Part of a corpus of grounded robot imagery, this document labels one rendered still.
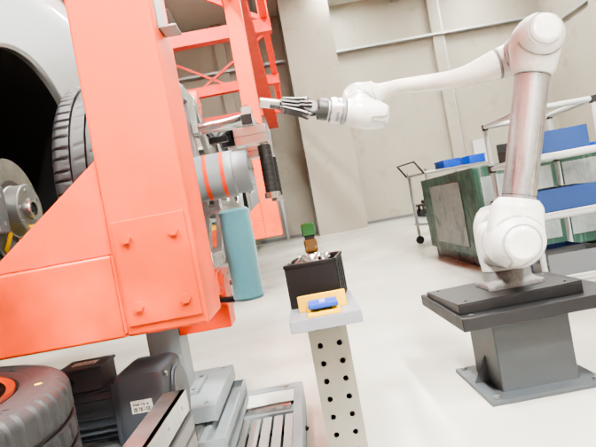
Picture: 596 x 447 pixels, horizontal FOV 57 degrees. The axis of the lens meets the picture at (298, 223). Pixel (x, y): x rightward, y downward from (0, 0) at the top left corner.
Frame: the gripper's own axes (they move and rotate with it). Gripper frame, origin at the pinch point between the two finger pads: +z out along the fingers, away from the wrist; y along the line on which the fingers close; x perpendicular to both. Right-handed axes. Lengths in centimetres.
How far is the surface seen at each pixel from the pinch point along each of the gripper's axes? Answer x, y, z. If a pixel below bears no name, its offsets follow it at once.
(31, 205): 20, 41, 68
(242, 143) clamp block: -9.4, 42.9, 7.0
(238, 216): 8, 52, 6
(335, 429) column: 40, 96, -23
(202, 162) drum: 3.9, 34.3, 18.5
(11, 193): 15, 43, 72
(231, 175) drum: 4.9, 37.7, 9.6
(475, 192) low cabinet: 135, -159, -162
